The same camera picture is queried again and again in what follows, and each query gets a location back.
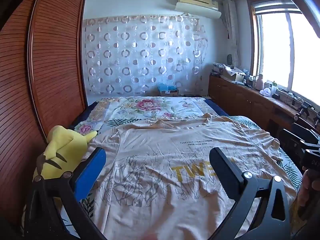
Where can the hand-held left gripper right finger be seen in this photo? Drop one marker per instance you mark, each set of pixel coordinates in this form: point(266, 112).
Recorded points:
point(225, 173)

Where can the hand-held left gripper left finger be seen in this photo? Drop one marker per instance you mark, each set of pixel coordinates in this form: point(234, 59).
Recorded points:
point(91, 173)

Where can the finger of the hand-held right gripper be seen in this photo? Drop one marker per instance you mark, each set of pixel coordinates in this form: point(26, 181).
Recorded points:
point(303, 123)
point(291, 140)

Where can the beige printed t-shirt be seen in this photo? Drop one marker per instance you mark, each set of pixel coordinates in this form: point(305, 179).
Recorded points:
point(160, 175)

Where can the person's right hand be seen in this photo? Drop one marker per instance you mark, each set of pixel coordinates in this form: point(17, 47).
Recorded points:
point(308, 187)

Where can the black device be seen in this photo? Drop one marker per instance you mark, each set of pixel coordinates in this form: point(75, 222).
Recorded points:
point(305, 108)

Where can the green leaf print blanket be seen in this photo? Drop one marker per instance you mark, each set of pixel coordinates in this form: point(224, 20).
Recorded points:
point(287, 170)

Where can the yellow plush toy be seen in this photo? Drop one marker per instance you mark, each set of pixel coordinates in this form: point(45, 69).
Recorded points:
point(61, 150)

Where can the green cap bottle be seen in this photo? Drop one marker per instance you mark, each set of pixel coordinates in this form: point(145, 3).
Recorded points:
point(273, 88)

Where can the white plastic bag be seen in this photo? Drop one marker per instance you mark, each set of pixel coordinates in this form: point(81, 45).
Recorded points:
point(265, 92)

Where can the long wooden cabinet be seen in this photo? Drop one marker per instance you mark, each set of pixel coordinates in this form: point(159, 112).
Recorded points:
point(240, 100)

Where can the window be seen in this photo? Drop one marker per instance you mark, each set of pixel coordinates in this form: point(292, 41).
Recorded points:
point(287, 50)

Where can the floral blanket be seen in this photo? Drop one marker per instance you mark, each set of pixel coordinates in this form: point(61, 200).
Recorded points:
point(150, 107)

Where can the dark oval gadget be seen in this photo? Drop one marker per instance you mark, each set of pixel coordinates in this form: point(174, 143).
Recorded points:
point(229, 59)

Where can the cardboard box with blue items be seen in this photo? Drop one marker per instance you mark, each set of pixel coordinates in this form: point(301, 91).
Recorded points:
point(168, 90)

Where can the wooden louvered wardrobe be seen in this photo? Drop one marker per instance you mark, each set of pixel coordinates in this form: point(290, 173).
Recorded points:
point(37, 80)

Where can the white window curtain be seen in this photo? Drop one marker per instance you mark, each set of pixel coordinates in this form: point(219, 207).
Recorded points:
point(232, 25)

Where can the circle pattern sheer curtain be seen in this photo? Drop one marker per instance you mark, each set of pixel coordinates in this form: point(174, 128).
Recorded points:
point(145, 55)

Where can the wall air conditioner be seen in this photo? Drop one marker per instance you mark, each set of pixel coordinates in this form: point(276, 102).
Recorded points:
point(197, 6)

